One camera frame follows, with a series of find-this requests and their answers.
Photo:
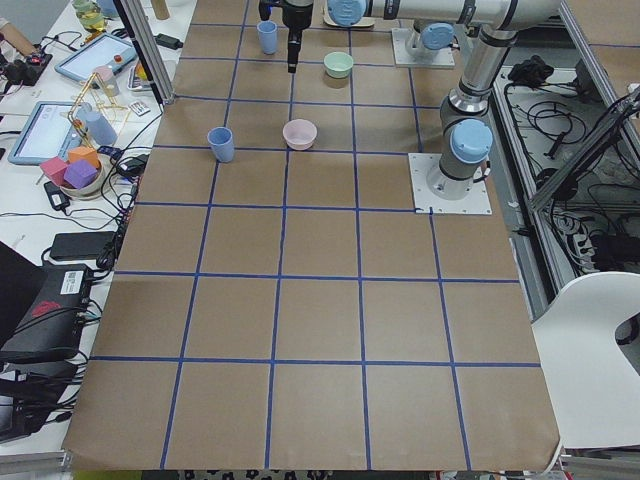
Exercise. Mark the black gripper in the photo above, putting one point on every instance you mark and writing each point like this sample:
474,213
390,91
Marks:
295,15

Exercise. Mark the green bowl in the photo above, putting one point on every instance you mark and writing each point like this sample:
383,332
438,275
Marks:
338,65

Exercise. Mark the pink bowl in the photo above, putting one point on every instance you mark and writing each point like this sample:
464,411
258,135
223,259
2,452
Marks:
299,134

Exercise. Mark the black power adapter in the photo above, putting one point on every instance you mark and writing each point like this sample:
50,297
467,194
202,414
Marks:
168,41

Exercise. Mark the cardboard tube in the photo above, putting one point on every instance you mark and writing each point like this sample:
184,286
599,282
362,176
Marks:
160,9

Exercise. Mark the teach pendant with red button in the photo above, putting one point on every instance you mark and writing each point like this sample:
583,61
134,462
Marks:
104,50

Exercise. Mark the pink cup on side table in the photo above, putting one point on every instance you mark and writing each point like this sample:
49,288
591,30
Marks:
106,80

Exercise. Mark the light blue upside-down cup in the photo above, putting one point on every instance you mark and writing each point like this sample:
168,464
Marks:
100,129

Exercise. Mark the bowl of coloured blocks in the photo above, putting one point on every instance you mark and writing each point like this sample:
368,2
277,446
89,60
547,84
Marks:
80,176

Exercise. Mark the black computer box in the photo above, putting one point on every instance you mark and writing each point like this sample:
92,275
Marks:
41,309

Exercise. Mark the white chair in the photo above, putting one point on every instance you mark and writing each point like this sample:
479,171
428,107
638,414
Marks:
593,387

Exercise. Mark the gold wire rack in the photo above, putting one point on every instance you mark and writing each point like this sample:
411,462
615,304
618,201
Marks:
92,98

